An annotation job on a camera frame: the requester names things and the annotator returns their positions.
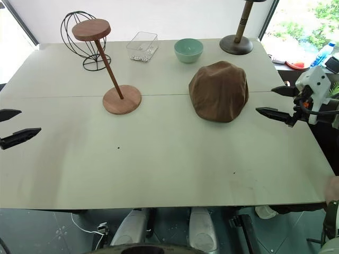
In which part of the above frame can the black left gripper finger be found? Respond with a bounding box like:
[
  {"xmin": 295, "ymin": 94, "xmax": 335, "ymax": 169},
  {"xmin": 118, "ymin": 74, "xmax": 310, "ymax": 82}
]
[
  {"xmin": 0, "ymin": 108, "xmax": 23, "ymax": 123},
  {"xmin": 0, "ymin": 127, "xmax": 42, "ymax": 151}
]

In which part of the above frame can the green plant leaf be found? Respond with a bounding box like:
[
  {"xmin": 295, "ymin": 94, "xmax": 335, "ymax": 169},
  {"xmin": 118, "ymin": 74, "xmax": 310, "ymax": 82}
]
[{"xmin": 327, "ymin": 80, "xmax": 339, "ymax": 99}]

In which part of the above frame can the plastic water bottle blue label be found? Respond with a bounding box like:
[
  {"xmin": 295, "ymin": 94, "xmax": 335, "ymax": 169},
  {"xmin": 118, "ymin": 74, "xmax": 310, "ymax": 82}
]
[{"xmin": 310, "ymin": 40, "xmax": 337, "ymax": 68}]

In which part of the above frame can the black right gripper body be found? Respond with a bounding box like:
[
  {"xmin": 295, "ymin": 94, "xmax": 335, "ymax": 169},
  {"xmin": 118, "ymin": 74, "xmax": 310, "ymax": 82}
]
[{"xmin": 290, "ymin": 86, "xmax": 314, "ymax": 127}]

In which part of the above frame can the white rounded floor object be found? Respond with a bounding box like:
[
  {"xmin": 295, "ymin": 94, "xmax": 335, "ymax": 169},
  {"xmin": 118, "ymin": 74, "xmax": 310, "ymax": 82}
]
[{"xmin": 255, "ymin": 205, "xmax": 279, "ymax": 220}]

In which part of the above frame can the silver robot leg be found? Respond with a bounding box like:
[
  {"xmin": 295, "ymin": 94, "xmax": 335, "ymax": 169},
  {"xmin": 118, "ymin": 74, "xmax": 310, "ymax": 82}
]
[
  {"xmin": 187, "ymin": 207, "xmax": 220, "ymax": 251},
  {"xmin": 109, "ymin": 208, "xmax": 149, "ymax": 247}
]

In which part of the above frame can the white floor cable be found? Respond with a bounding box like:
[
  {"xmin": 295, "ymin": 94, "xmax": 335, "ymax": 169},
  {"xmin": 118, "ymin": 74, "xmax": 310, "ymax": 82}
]
[{"xmin": 70, "ymin": 211, "xmax": 104, "ymax": 250}]

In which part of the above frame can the dark wooden hat stand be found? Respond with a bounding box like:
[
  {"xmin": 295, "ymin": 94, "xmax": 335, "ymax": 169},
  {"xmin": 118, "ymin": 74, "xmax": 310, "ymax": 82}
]
[{"xmin": 219, "ymin": 0, "xmax": 267, "ymax": 56}]

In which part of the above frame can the black side shelf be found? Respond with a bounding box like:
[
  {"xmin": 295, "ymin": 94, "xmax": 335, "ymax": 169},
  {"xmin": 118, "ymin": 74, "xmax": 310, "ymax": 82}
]
[{"xmin": 270, "ymin": 51, "xmax": 339, "ymax": 177}]

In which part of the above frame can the red flat dish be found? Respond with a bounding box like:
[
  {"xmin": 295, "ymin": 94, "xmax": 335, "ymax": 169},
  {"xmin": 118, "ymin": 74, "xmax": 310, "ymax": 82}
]
[{"xmin": 285, "ymin": 61, "xmax": 308, "ymax": 70}]

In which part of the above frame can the silver right robot leg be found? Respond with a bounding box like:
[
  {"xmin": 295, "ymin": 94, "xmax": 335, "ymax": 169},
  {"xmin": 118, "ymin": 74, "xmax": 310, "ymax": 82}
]
[{"xmin": 187, "ymin": 207, "xmax": 220, "ymax": 251}]

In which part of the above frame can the dark rounded robot torso part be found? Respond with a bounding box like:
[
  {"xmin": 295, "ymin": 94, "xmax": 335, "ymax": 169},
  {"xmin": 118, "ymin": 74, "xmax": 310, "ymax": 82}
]
[{"xmin": 91, "ymin": 243, "xmax": 222, "ymax": 254}]

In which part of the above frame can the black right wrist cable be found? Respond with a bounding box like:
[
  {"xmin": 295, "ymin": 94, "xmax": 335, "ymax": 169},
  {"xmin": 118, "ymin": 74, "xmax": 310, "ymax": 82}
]
[{"xmin": 301, "ymin": 104, "xmax": 339, "ymax": 116}]

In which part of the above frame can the light wooden hat stand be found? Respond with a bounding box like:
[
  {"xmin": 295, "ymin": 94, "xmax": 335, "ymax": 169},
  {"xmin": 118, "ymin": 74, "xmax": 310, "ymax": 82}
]
[{"xmin": 72, "ymin": 19, "xmax": 142, "ymax": 115}]

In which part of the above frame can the brown cap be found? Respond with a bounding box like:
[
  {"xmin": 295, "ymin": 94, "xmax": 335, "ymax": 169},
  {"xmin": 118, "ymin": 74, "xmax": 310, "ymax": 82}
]
[{"xmin": 188, "ymin": 60, "xmax": 251, "ymax": 123}]

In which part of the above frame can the black wire head form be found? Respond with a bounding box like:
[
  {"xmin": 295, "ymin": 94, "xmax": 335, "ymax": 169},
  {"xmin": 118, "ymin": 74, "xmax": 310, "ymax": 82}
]
[{"xmin": 60, "ymin": 10, "xmax": 113, "ymax": 71}]

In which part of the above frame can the clear plastic box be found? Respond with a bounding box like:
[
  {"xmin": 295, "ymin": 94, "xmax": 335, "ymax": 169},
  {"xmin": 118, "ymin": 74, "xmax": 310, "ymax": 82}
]
[{"xmin": 126, "ymin": 31, "xmax": 159, "ymax": 63}]

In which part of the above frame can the teal ceramic bowl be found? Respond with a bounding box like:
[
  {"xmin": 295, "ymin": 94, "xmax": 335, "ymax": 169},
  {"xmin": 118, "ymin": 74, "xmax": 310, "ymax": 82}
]
[{"xmin": 173, "ymin": 38, "xmax": 204, "ymax": 65}]

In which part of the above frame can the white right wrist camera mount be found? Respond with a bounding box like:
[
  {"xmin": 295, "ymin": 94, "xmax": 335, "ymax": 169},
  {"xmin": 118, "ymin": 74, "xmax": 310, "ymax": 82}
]
[{"xmin": 295, "ymin": 66, "xmax": 332, "ymax": 125}]

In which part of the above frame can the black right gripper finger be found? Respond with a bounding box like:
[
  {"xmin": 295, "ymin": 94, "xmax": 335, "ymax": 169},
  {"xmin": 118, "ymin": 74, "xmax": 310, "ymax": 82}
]
[
  {"xmin": 255, "ymin": 106, "xmax": 296, "ymax": 128},
  {"xmin": 271, "ymin": 85, "xmax": 298, "ymax": 99}
]

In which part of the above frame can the silver left robot leg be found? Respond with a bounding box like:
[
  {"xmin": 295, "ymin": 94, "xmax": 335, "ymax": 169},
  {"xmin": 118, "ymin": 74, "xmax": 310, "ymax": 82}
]
[{"xmin": 109, "ymin": 208, "xmax": 149, "ymax": 247}]

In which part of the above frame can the person's bare hand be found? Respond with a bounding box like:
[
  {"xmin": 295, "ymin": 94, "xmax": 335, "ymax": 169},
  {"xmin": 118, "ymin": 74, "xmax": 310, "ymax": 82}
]
[{"xmin": 325, "ymin": 175, "xmax": 339, "ymax": 205}]

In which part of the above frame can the black table clamp bracket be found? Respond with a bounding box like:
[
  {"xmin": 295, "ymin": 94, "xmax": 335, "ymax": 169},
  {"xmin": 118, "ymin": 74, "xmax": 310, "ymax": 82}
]
[{"xmin": 228, "ymin": 213, "xmax": 259, "ymax": 254}]

